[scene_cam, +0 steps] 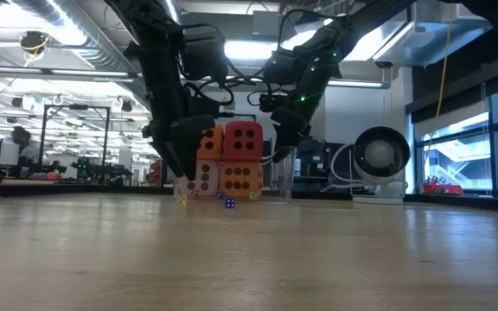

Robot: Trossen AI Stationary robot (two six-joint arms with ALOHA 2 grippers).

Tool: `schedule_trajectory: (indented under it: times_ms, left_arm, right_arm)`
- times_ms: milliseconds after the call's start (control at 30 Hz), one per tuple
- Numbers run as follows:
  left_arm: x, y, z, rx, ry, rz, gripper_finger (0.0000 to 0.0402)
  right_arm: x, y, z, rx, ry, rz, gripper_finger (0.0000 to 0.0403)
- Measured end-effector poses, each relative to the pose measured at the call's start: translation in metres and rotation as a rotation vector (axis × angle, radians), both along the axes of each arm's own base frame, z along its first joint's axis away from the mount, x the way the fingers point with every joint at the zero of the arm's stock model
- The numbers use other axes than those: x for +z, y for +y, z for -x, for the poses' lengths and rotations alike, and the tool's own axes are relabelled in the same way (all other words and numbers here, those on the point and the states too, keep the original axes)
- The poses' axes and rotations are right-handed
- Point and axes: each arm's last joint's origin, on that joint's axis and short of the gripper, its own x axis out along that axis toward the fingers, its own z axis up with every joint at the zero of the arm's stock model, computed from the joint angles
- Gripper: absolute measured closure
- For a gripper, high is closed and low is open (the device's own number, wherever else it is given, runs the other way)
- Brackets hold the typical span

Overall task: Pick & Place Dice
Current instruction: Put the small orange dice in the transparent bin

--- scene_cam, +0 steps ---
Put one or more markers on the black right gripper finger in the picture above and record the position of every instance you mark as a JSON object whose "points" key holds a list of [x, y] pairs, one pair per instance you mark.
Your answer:
{"points": [[292, 129]]}

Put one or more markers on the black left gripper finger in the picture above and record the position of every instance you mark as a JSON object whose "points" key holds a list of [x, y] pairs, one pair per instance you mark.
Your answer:
{"points": [[169, 157], [190, 147]]}

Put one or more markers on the orange foam die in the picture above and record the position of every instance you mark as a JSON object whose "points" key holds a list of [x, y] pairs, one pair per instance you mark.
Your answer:
{"points": [[253, 190], [216, 153]]}

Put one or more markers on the red foam die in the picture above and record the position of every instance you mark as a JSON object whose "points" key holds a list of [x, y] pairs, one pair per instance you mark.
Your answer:
{"points": [[253, 129]]}

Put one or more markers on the light pink foam die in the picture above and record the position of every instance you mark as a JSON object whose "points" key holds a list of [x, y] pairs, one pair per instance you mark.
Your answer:
{"points": [[210, 185]]}

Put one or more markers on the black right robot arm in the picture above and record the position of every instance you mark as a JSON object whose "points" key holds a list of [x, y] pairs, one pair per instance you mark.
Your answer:
{"points": [[361, 21]]}

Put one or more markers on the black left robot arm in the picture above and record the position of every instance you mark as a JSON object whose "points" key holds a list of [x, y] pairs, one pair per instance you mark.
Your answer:
{"points": [[158, 65]]}

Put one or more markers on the black background robot arm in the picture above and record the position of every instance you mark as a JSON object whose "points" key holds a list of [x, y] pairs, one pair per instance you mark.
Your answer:
{"points": [[46, 170], [97, 168]]}

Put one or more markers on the black equipment cabinet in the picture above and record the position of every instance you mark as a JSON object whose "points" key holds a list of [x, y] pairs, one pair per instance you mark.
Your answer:
{"points": [[318, 160]]}

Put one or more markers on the small yellow translucent die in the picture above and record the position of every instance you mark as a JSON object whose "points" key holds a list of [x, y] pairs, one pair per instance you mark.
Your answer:
{"points": [[182, 198]]}

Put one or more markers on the long ceiling strip light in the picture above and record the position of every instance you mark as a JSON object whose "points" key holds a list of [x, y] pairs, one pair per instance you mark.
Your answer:
{"points": [[357, 83]]}

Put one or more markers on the clear plastic bin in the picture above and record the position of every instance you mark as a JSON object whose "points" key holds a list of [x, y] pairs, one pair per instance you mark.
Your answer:
{"points": [[285, 181]]}

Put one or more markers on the white round desk fan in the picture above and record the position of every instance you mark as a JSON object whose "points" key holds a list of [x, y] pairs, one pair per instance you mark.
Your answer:
{"points": [[381, 153]]}

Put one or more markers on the person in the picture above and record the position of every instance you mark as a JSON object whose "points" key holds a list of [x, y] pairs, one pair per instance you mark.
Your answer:
{"points": [[26, 144]]}

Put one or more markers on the red object on windowsill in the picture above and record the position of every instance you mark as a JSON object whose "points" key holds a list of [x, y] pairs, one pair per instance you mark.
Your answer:
{"points": [[443, 189]]}

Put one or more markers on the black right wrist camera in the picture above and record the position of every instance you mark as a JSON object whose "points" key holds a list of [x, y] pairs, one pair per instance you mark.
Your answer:
{"points": [[275, 103]]}

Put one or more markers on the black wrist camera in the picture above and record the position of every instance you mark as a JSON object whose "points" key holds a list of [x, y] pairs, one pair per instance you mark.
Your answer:
{"points": [[206, 52], [275, 103]]}

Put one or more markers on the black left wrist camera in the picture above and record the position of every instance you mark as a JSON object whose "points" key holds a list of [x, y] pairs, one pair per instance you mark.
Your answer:
{"points": [[206, 52]]}

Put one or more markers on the ceiling dome camera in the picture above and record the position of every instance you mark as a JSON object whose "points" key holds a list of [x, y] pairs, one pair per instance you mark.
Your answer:
{"points": [[383, 64]]}

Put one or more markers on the dark window frame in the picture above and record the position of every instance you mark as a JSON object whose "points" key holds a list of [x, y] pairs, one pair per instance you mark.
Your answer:
{"points": [[496, 151]]}

